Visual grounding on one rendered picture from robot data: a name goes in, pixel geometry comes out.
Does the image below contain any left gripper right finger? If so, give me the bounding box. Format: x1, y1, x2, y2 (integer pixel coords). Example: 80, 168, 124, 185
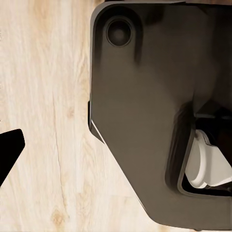
217, 129, 232, 167

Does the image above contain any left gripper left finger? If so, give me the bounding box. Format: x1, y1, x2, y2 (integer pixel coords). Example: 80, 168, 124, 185
0, 129, 25, 186

